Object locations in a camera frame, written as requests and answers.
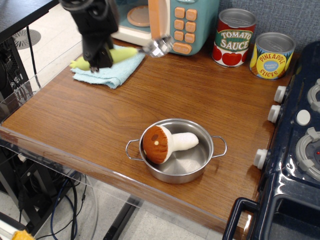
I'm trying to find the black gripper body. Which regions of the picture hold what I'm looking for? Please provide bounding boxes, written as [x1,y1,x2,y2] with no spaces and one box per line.
[59,0,119,37]

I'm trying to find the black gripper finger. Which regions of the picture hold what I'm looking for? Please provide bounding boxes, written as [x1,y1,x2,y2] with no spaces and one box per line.
[82,35,104,73]
[98,41,114,68]

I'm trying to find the spoon with green handle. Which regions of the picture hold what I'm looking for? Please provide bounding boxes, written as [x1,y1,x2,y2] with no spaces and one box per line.
[69,35,174,73]

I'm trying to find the light blue folded cloth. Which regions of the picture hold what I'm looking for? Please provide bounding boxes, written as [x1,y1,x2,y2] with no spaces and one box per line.
[71,45,145,89]

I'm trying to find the white stove knob middle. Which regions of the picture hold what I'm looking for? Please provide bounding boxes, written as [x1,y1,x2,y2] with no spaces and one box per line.
[267,105,281,124]

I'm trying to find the white stove knob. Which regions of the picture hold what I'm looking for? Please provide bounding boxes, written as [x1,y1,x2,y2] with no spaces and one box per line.
[267,105,281,124]
[273,85,287,104]
[253,149,268,170]

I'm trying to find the white stove knob upper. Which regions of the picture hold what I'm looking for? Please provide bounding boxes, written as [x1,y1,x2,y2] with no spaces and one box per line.
[273,85,287,104]

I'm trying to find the white stove knob lower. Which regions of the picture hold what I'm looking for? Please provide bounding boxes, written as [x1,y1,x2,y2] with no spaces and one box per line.
[253,149,268,170]

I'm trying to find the dark blue toy stove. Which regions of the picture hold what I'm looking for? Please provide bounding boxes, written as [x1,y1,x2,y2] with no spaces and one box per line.
[223,41,320,240]

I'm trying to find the black desk at left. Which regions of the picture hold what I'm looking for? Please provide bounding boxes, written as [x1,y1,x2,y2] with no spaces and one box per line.
[0,0,59,43]

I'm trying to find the toy microwave teal and cream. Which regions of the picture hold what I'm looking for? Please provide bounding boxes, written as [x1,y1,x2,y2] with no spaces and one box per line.
[112,0,220,56]

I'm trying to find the plush brown mushroom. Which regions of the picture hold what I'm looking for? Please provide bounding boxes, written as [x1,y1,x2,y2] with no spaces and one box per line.
[142,125,199,164]

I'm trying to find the small steel pot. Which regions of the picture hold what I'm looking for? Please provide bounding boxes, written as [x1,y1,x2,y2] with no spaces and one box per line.
[138,118,215,184]

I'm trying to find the tomato sauce can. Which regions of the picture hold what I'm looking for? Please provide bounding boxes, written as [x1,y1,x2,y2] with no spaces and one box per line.
[212,8,258,67]

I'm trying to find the pineapple slices can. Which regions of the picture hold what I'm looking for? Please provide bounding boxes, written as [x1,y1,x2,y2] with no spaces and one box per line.
[249,32,296,80]

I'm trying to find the black table leg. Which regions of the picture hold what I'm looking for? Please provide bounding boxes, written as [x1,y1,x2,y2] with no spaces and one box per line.
[103,203,137,240]

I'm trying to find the yellow sponge corner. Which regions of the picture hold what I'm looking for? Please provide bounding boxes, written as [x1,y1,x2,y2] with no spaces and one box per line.
[11,230,34,240]

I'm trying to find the black cable under table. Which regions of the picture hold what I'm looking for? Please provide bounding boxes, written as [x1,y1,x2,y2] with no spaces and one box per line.
[37,174,88,240]

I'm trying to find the blue cable under table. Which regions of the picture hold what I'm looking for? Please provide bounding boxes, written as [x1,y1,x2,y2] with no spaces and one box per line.
[49,172,81,240]

